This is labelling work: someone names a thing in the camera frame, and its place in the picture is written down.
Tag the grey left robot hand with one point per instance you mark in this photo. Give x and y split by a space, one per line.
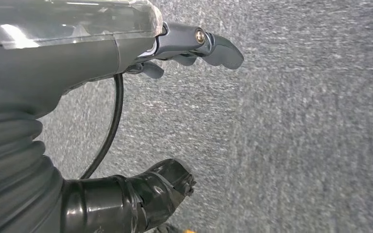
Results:
61 58

